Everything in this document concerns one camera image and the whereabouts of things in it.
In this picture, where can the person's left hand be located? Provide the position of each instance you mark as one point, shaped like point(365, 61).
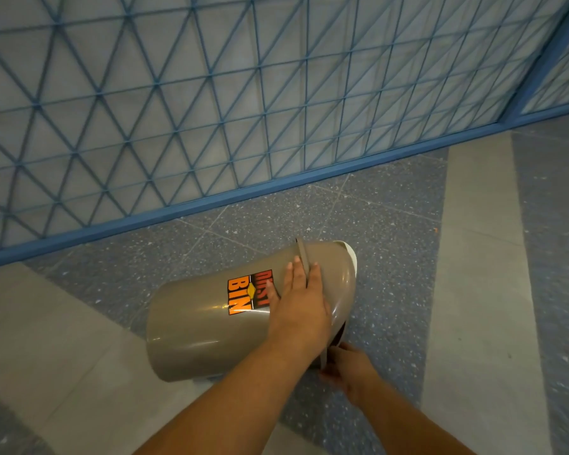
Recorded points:
point(301, 317)

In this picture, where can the person's right hand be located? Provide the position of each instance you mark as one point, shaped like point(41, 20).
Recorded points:
point(353, 371)

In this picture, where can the person's right fingers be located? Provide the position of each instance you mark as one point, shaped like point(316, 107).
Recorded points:
point(334, 360)

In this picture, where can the person's left fingers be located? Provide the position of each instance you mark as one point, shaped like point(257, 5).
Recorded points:
point(289, 279)

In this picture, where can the grey plastic dustbin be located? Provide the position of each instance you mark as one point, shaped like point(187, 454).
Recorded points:
point(199, 336)

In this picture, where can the person's right forearm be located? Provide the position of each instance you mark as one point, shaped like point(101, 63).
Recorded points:
point(408, 421)

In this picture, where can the person's left forearm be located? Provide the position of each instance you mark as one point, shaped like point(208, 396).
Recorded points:
point(227, 402)

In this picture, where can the blue metal lattice fence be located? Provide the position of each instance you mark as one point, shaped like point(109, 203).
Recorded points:
point(313, 177)

